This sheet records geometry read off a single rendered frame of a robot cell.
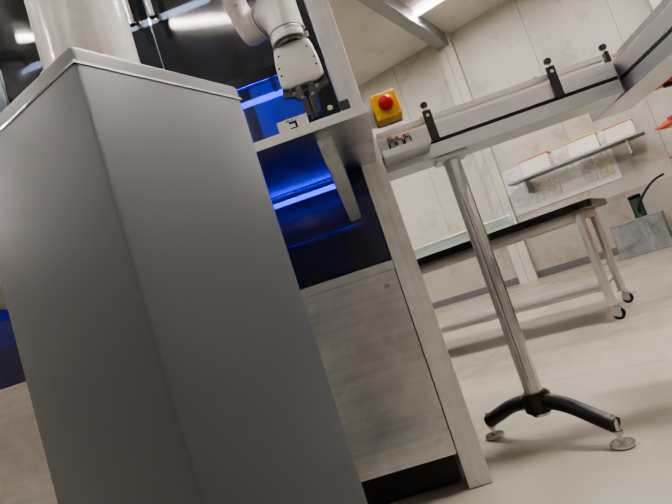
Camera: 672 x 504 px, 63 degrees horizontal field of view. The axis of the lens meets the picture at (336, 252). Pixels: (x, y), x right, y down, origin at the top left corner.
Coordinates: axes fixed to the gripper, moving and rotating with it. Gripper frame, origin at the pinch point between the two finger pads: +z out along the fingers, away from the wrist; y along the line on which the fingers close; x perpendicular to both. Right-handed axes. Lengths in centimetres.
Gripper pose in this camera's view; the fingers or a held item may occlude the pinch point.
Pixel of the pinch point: (311, 107)
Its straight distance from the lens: 128.1
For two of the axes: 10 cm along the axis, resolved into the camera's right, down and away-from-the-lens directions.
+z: 3.1, 9.5, -1.0
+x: -1.1, -0.7, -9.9
